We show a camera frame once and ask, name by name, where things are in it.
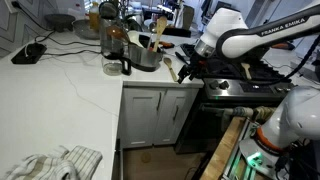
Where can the dark round vessel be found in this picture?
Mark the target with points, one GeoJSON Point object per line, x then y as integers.
{"type": "Point", "coordinates": [108, 9]}

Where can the striped dish towel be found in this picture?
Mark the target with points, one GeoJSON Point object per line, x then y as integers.
{"type": "Point", "coordinates": [80, 158]}

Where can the black flat tray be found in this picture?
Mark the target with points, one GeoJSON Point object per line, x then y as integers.
{"type": "Point", "coordinates": [230, 71]}

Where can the brown wooden ladle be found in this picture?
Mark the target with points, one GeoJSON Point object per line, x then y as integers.
{"type": "Point", "coordinates": [116, 32]}

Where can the steel saucepan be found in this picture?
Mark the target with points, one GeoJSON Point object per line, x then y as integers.
{"type": "Point", "coordinates": [143, 58]}

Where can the flat wooden spatula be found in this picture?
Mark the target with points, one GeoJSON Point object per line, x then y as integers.
{"type": "Point", "coordinates": [247, 71]}

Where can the glass coffee pot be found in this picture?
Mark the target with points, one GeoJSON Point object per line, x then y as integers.
{"type": "Point", "coordinates": [111, 50]}

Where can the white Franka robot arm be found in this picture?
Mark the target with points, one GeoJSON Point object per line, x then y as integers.
{"type": "Point", "coordinates": [233, 43]}

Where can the beige cloth bundle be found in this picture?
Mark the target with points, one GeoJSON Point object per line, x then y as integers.
{"type": "Point", "coordinates": [263, 113]}

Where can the black slotted spoon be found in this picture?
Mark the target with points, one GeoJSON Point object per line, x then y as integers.
{"type": "Point", "coordinates": [181, 58]}

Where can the tall light wooden spoon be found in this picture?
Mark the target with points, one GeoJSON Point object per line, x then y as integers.
{"type": "Point", "coordinates": [161, 26]}

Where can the wooden spoon with round bowl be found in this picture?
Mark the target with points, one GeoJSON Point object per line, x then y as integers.
{"type": "Point", "coordinates": [167, 62]}

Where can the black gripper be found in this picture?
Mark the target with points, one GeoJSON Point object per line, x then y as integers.
{"type": "Point", "coordinates": [198, 65]}

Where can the dark stove knob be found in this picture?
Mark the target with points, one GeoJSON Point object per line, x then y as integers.
{"type": "Point", "coordinates": [224, 85]}
{"type": "Point", "coordinates": [214, 84]}

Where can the white cabinet door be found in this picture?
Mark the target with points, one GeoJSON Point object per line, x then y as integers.
{"type": "Point", "coordinates": [140, 116]}
{"type": "Point", "coordinates": [170, 130]}

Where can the yellow oil bottle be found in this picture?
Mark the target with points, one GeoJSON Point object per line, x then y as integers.
{"type": "Point", "coordinates": [94, 16]}

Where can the white plastic ladle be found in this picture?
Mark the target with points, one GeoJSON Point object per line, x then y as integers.
{"type": "Point", "coordinates": [134, 36]}

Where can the wooden workbench top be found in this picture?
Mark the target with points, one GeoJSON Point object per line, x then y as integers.
{"type": "Point", "coordinates": [221, 153]}

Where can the black power box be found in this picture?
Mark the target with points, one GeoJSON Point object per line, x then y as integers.
{"type": "Point", "coordinates": [28, 55]}

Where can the metal robot stand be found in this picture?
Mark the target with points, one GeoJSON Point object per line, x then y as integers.
{"type": "Point", "coordinates": [245, 151]}

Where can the grey bowl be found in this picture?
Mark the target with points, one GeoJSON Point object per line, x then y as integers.
{"type": "Point", "coordinates": [85, 29]}

